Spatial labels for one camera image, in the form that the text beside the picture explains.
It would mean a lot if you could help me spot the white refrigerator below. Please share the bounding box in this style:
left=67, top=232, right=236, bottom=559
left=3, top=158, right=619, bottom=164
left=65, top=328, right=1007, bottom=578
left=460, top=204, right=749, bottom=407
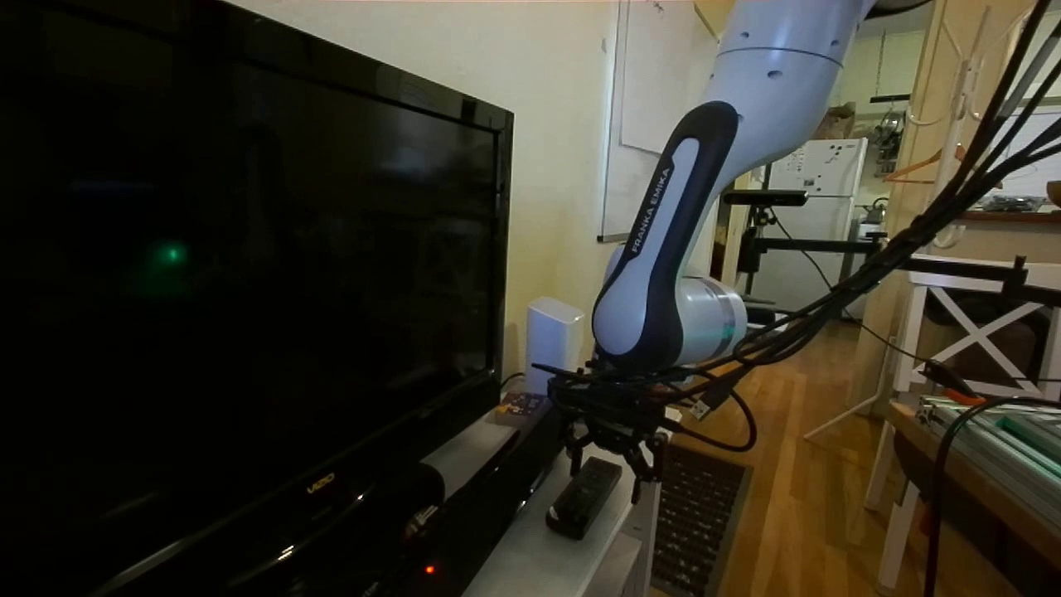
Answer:
left=749, top=134, right=872, bottom=313

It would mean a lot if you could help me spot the white cross-braced side table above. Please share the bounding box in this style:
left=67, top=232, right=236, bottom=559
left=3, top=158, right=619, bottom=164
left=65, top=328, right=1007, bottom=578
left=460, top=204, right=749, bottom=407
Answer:
left=858, top=250, right=1061, bottom=591

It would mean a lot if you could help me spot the black keyboard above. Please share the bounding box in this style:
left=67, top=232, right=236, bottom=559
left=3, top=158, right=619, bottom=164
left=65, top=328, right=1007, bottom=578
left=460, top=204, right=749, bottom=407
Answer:
left=647, top=442, right=755, bottom=597

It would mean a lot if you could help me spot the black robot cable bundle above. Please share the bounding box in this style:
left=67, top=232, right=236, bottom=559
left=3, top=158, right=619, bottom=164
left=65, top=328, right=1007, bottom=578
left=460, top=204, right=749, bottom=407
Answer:
left=660, top=0, right=1061, bottom=454

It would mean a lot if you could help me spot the black metal stand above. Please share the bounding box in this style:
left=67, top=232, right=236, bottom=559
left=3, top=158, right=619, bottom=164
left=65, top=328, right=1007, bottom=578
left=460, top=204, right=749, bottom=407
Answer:
left=715, top=185, right=889, bottom=299

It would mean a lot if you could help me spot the white coat rack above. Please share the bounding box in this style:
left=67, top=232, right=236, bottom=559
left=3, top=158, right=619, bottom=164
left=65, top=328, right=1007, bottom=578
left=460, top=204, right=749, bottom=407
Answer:
left=931, top=0, right=998, bottom=158

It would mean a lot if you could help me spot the wooden wall shelf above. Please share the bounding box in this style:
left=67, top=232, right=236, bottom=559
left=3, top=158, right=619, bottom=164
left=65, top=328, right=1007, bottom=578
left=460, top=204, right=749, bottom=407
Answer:
left=949, top=201, right=1061, bottom=262

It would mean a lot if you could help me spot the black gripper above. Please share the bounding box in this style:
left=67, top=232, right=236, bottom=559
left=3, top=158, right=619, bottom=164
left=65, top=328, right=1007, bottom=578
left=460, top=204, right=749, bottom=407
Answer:
left=543, top=360, right=681, bottom=494

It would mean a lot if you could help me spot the white wall board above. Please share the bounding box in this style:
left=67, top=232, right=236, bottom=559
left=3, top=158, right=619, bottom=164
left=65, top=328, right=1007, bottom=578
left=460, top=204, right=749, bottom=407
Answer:
left=593, top=0, right=723, bottom=246

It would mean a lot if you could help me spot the black flat screen television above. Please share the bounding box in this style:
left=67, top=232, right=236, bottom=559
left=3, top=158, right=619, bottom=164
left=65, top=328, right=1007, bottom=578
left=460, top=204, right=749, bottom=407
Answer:
left=0, top=0, right=517, bottom=597

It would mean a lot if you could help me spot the wooden clothes hanger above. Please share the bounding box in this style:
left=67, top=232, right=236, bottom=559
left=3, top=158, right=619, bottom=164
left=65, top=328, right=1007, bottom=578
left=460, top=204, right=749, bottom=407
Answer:
left=881, top=144, right=956, bottom=185

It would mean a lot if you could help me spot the glossy black soundbar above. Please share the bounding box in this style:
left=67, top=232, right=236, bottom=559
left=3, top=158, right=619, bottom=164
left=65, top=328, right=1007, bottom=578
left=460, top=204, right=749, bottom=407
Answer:
left=374, top=398, right=577, bottom=597

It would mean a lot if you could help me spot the white box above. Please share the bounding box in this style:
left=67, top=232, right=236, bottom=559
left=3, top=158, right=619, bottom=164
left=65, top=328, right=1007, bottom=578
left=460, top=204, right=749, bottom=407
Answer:
left=460, top=442, right=666, bottom=597

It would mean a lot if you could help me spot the black remote control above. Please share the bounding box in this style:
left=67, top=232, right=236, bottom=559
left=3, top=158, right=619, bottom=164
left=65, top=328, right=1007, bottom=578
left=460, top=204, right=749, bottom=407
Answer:
left=543, top=456, right=626, bottom=543

